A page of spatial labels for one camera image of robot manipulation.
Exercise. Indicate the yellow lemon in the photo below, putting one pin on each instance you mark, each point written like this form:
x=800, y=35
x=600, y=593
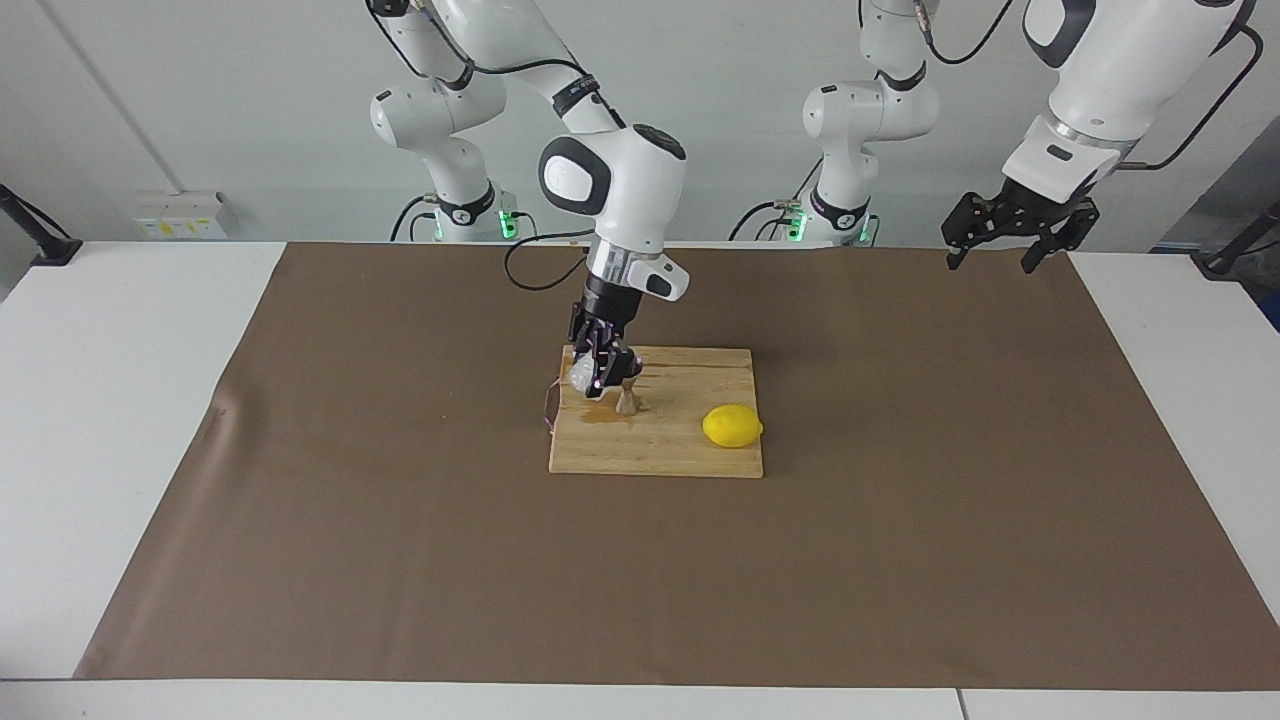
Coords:
x=732, y=426

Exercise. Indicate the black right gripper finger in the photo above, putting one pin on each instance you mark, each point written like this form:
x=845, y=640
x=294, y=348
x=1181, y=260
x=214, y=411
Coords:
x=582, y=335
x=615, y=368

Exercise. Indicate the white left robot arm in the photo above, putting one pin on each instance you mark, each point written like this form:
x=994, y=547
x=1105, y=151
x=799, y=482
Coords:
x=1110, y=70

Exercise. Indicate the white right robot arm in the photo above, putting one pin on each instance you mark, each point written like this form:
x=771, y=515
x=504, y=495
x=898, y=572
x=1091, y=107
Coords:
x=620, y=190

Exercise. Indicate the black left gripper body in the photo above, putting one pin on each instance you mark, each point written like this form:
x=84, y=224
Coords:
x=1035, y=208

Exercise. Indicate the brown table mat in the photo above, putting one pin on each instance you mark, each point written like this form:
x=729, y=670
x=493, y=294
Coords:
x=640, y=570

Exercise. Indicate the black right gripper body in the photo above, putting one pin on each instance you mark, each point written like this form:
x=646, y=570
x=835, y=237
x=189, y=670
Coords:
x=608, y=310

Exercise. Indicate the steel jigger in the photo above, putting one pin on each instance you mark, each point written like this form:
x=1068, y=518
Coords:
x=626, y=403

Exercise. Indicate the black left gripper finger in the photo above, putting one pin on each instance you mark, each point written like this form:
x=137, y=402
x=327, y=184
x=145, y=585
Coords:
x=1072, y=230
x=975, y=218

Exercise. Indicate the clear glass cup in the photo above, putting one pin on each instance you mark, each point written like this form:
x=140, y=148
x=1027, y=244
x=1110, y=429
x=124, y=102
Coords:
x=580, y=377

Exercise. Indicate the black clamp stand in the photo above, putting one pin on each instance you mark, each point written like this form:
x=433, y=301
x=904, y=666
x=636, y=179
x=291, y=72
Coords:
x=45, y=245
x=1235, y=250

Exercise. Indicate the wooden cutting board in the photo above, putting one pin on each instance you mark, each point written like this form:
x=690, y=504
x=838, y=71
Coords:
x=650, y=450

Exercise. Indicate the white wall socket box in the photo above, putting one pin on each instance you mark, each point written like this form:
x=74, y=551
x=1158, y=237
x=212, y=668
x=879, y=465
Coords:
x=180, y=215

